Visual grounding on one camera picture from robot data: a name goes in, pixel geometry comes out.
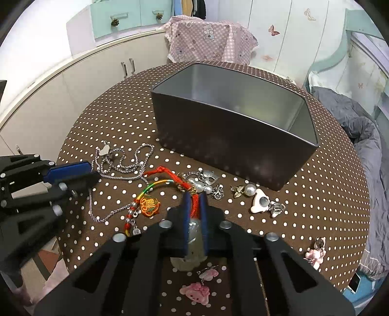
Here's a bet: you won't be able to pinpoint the smartphone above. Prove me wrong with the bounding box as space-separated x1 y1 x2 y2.
347 272 363 294

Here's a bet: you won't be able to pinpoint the blue bed sheet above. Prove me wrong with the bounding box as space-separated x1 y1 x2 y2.
342 272 373 306

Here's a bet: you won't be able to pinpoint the pink checkered bear cloth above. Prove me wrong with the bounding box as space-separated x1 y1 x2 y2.
161 15 259 66

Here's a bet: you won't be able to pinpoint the teal bed headboard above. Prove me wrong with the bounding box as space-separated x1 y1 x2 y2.
309 8 389 78

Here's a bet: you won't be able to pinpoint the pearl and silver heart earrings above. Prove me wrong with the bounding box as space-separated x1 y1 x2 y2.
179 170 220 195

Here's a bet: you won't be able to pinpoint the silver chain necklace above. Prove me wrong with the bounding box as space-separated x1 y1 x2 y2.
89 140 155 225

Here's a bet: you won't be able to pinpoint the jade pendant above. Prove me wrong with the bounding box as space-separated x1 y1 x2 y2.
143 166 213 271

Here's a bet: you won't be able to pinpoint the pink flower hair clip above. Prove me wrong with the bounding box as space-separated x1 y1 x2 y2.
304 237 326 270

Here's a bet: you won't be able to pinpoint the rainbow cord bracelet orange charm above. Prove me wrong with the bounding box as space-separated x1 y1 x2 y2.
123 179 180 237

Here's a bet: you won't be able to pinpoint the white curved cabinet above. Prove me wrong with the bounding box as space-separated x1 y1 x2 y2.
0 29 171 158

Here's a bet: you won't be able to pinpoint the grey metal tin box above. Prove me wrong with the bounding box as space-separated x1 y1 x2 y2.
151 63 319 192

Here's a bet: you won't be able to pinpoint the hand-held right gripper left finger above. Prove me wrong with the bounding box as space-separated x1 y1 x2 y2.
33 193 195 316

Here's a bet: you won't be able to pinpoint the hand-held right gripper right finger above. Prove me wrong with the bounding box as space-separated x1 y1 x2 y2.
197 193 356 316

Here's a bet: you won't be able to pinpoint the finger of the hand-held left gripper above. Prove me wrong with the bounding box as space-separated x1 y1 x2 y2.
0 172 101 272
0 154 91 195

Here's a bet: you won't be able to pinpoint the teal drawer unit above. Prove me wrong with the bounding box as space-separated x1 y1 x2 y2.
66 0 177 56

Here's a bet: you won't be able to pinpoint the small pink hair clip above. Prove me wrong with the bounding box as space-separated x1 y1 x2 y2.
197 265 220 281

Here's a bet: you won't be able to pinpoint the hanging clothes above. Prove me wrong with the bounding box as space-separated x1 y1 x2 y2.
172 0 207 18

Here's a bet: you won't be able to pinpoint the grey duvet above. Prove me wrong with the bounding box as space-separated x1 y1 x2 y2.
311 87 389 280

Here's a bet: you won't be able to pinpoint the pink bear hair clip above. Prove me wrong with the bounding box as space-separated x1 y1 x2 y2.
179 282 211 305

